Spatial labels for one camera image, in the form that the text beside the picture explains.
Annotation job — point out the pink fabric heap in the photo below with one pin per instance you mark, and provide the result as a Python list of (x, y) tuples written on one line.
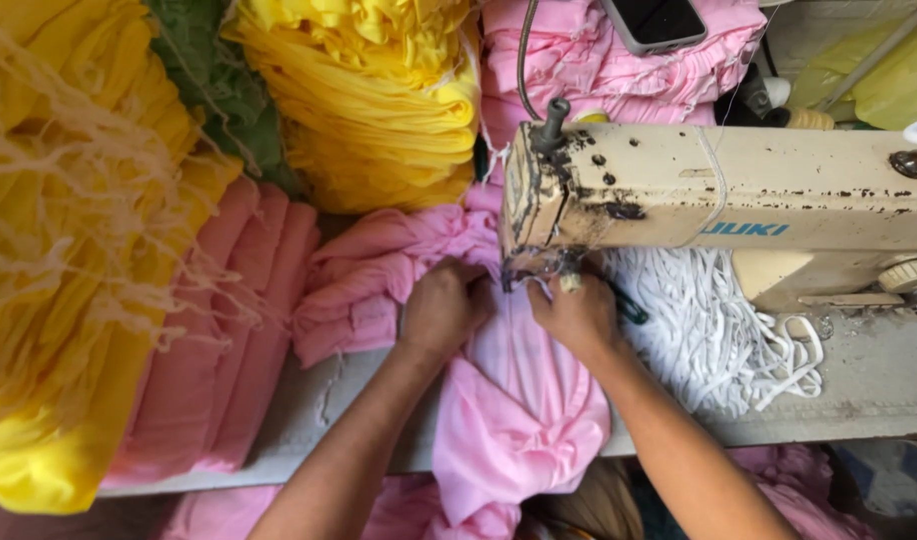
[(428, 514)]

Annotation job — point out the person's left fingers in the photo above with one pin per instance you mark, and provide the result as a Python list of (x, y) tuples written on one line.
[(473, 281)]

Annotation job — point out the folded yellow fabric stack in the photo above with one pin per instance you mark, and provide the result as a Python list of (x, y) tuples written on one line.
[(376, 97)]

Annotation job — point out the green fabric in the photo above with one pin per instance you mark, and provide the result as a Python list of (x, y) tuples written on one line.
[(218, 82)]

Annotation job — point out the white frayed threads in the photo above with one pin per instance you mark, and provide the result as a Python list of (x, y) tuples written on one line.
[(76, 202)]

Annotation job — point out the salmon pink folded fabric stack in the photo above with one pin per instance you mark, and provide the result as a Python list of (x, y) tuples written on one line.
[(218, 360)]

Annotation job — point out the person's right hand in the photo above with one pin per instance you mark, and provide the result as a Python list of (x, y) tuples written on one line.
[(578, 319)]

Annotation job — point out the yellow plastic bag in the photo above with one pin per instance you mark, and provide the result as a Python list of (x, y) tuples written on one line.
[(871, 75)]

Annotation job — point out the cream industrial sewing machine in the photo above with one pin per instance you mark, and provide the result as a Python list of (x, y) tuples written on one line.
[(728, 195)]

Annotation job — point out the large yellow fabric pile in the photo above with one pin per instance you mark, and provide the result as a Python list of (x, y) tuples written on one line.
[(68, 262)]

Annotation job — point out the black smartphone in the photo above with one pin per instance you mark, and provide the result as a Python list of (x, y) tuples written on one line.
[(653, 22)]

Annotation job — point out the person's right fingers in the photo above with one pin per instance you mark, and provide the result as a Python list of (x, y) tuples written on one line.
[(552, 294)]

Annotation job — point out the light pink fabric piece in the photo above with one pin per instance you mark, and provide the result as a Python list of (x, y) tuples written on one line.
[(503, 405)]

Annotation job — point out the person's left hand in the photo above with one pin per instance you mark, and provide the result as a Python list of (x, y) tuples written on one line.
[(440, 307)]

